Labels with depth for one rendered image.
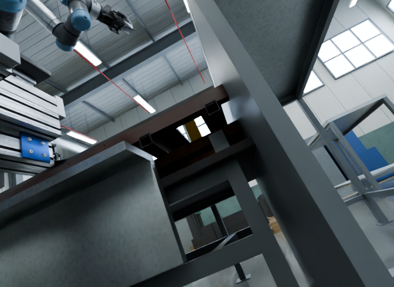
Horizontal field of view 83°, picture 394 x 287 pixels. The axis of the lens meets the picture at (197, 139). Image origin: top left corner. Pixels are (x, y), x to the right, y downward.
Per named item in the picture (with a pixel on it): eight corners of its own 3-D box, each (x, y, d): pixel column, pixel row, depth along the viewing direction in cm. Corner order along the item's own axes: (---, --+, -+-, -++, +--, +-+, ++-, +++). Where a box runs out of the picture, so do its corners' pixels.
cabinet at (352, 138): (352, 182, 730) (318, 132, 803) (347, 184, 774) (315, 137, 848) (383, 169, 717) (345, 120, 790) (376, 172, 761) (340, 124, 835)
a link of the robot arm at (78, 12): (84, 41, 100) (80, 24, 104) (95, 21, 94) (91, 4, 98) (65, 33, 94) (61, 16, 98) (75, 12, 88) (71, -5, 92)
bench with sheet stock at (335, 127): (329, 205, 368) (297, 152, 405) (370, 187, 363) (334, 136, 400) (383, 198, 220) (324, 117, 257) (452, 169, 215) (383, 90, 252)
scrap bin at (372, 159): (360, 186, 455) (342, 162, 477) (380, 178, 449) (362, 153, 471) (373, 183, 399) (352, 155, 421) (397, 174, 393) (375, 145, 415)
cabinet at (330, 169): (320, 196, 744) (289, 146, 817) (316, 197, 788) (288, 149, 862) (349, 183, 731) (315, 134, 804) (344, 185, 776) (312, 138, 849)
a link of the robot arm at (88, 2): (60, 8, 95) (57, -4, 98) (86, 20, 103) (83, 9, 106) (67, -8, 91) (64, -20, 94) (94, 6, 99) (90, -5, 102)
